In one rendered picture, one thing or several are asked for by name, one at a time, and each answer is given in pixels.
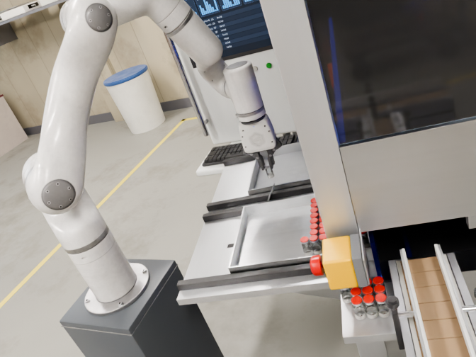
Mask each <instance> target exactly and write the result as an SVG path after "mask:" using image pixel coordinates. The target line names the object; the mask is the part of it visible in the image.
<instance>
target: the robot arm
mask: <svg viewBox="0 0 476 357"><path fill-rule="evenodd" d="M143 16H148V17H149V18H151V19H152V20H153V21H154V22H155V23H156V24H157V25H158V26H159V27H160V28H161V29H162V30H163V31H164V32H165V33H166V34H167V35H168V36H169V37H170V38H171V39H172V40H173V41H174V42H175V43H176V44H177V45H178V46H179V47H180V48H181V49H182V50H183V51H184V52H185V53H186V54H187V55H188V56H189V57H190V58H191V59H192V60H193V61H194V62H195V63H196V66H197V69H198V72H199V73H200V75H201V76H202V78H204V80H206V81H207V82H208V83H209V85H211V87H213V88H214V89H215V90H216V91H217V92H218V93H219V94H221V95H222V96H224V97H226V98H229V99H231V100H232V102H233V104H234V108H235V110H236V113H237V114H235V117H236V118H239V133H240V137H241V140H242V145H243V148H244V149H243V154H247V155H250V156H252V157H254V158H255V159H256V160H257V161H258V163H259V167H261V169H262V171H263V170H264V169H265V167H264V164H265V163H264V158H263V156H262V155H260V152H261V151H265V150H266V151H267V153H268V162H269V165H270V168H271V169H272V168H273V165H274V164H275V161H274V158H273V154H274V152H275V151H276V150H277V149H279V148H280V147H282V143H281V142H280V140H279V139H278V138H277V137H276V133H275V130H274V128H273V125H272V123H271V120H270V118H269V117H268V115H267V114H266V110H265V107H264V103H263V100H262V97H261V93H260V90H259V85H258V83H257V80H256V76H255V73H254V68H253V66H252V63H251V62H250V61H241V62H235V63H234V64H231V65H229V66H228V65H227V64H226V63H225V61H224V60H223V59H222V53H223V47H222V43H221V42H220V40H219V39H218V37H217V36H216V35H215V34H214V32H212V31H211V29H209V27H208V26H207V25H206V24H205V23H204V22H203V21H202V19H201V18H200V17H199V16H198V15H197V14H196V13H195V11H194V10H193V9H192V8H191V7H190V6H189V5H188V4H187V3H186V2H185V1H184V0H68V1H67V2H65V4H64V5H63V6H62V8H61V11H60V14H59V19H60V23H61V26H62V28H63V30H64V31H65V35H64V39H63V41H62V45H61V48H60V49H59V53H58V56H57V59H56V61H55V65H54V68H53V70H52V75H51V78H50V84H49V87H48V91H47V98H46V102H45V109H44V114H43V119H42V128H41V133H40V142H39V147H38V153H35V154H34V155H32V156H31V157H30V158H29V159H28V160H27V161H26V163H25V164H24V166H23V171H22V178H23V184H24V186H25V190H26V193H27V194H28V198H29V200H30V201H31V203H32V204H33V205H34V206H35V207H36V208H37V209H38V210H39V211H41V212H42V213H43V215H44V217H45V219H46V220H47V223H48V224H49V226H50V228H51V229H52V231H53V233H54V234H55V236H56V238H57V239H58V241H59V242H60V244H61V245H62V247H63V248H64V250H65V251H66V253H67V255H68V256H69V258H70V259H71V260H72V262H73V264H74V265H75V266H76V268H77V270H78V271H79V272H80V274H81V276H82V277H83V279H84V280H85V282H86V284H87V285H88V286H89V290H88V292H87V294H86V297H85V301H84V304H85V307H86V309H87V310H88V311H89V312H90V313H91V314H93V315H96V316H106V315H111V314H115V313H116V312H119V311H121V310H124V309H125V308H126V307H128V306H130V305H131V304H132V303H133V302H134V301H136V300H137V299H138V298H139V297H140V296H141V295H142V294H143V292H144V291H145V290H146V288H147V286H148V284H149V279H150V275H149V271H148V270H147V268H146V267H145V266H144V265H142V264H140V263H129V262H128V260H127V259H126V257H125V255H124V253H123V252H122V250H121V248H120V247H119V245H118V243H117V242H116V240H115V238H114V236H113V234H112V233H111V231H110V229H109V228H108V225H107V224H106V222H105V220H104V219H103V217H102V215H101V214H100V212H99V211H98V208H97V207H96V205H95V204H94V202H93V201H92V199H91V197H90V196H89V194H88V193H87V191H86V189H85V188H84V182H85V173H86V140H87V130H88V124H89V116H90V113H91V107H92V103H93V100H94V94H95V91H96V87H97V84H98V80H99V78H100V75H101V72H102V71H103V68H104V66H105V64H106V62H107V60H108V58H109V55H110V53H111V50H112V49H113V44H114V42H115V37H116V33H117V29H118V26H121V25H122V24H125V23H128V22H130V21H133V20H135V19H137V18H140V17H143Z"/></svg>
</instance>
